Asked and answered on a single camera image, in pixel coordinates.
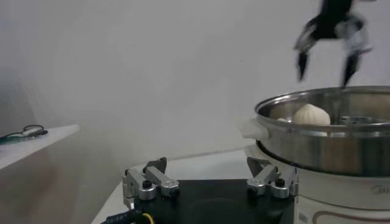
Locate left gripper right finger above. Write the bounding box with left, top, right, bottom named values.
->
left=246, top=156, right=300, bottom=204

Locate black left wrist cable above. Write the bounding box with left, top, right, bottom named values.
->
left=102, top=211, right=155, bottom=224

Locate green-handled tool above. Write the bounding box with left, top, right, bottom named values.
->
left=0, top=133, right=34, bottom=145

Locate white electric cooker base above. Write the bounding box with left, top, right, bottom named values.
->
left=243, top=144, right=390, bottom=224

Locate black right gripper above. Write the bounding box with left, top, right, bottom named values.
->
left=294, top=0, right=372, bottom=88

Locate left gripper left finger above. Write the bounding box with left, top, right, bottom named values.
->
left=121, top=156, right=180, bottom=211

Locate white utility table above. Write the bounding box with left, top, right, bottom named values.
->
left=0, top=124, right=79, bottom=170

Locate stainless steel steamer basket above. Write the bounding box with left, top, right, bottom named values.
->
left=240, top=86, right=390, bottom=177

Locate white steamed baozi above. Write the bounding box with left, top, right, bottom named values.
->
left=292, top=103, right=332, bottom=126

